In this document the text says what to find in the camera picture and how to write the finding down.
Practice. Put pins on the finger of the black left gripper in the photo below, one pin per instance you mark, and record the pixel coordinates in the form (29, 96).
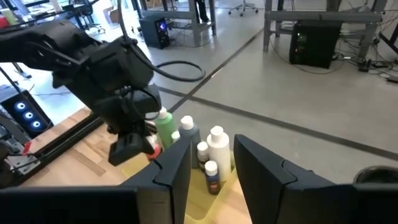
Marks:
(127, 149)

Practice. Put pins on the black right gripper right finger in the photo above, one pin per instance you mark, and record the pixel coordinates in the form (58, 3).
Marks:
(273, 193)

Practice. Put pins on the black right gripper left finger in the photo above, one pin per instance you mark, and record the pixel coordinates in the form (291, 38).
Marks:
(149, 193)

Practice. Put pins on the small red paint bottle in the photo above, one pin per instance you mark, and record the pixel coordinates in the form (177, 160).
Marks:
(156, 149)

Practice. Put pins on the large green paint bottle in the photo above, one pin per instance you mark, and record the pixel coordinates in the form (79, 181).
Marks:
(165, 127)

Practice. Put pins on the small blue paint bottle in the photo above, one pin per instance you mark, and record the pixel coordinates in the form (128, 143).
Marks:
(212, 177)

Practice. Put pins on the large dark grey bottle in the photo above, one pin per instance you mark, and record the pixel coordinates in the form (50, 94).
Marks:
(189, 133)

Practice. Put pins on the brown bottle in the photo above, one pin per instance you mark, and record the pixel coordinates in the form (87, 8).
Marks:
(202, 152)

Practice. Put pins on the tall white bottle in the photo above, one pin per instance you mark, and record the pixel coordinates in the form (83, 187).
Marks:
(219, 152)

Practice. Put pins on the yellow plastic bin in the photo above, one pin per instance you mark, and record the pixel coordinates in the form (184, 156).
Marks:
(199, 199)

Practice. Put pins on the black lit computer tower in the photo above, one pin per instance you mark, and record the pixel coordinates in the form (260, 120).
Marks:
(154, 32)

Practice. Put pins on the blue mesh office chair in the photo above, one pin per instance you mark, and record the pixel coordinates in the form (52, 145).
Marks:
(87, 12)

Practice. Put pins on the small red clip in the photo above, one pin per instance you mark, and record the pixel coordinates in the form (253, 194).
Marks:
(27, 148)

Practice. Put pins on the wooden top desk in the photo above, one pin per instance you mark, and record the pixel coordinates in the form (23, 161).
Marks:
(196, 18)

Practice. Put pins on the person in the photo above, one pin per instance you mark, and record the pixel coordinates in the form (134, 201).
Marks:
(202, 11)

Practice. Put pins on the pale green cup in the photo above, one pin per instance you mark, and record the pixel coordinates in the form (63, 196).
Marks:
(9, 16)

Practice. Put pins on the red mug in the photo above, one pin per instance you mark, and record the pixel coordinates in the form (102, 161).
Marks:
(3, 22)

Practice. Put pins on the white office chair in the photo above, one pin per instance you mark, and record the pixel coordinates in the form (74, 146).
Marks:
(243, 6)

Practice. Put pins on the black equipment box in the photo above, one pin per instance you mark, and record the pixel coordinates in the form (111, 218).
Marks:
(314, 45)

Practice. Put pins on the grey metal desk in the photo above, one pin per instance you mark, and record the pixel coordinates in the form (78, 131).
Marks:
(323, 15)

